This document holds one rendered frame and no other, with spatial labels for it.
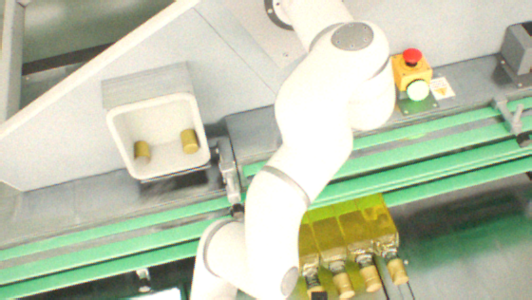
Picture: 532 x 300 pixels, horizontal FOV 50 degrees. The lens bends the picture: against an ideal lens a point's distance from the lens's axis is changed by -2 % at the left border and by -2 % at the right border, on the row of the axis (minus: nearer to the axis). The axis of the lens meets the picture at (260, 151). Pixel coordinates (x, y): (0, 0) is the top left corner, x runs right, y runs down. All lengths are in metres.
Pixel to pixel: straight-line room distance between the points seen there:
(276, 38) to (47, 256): 0.68
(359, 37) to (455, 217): 0.81
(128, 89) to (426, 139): 0.62
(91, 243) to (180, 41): 0.49
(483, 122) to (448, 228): 0.31
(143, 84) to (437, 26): 0.62
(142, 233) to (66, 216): 0.18
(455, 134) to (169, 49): 0.61
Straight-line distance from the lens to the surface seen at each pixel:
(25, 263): 1.35
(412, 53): 1.26
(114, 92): 1.14
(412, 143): 1.25
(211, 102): 1.25
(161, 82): 1.13
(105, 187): 1.36
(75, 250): 1.32
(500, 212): 1.55
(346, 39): 0.80
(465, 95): 1.33
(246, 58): 1.18
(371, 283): 1.20
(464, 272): 1.45
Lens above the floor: 1.61
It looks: 38 degrees down
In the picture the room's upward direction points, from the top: 164 degrees clockwise
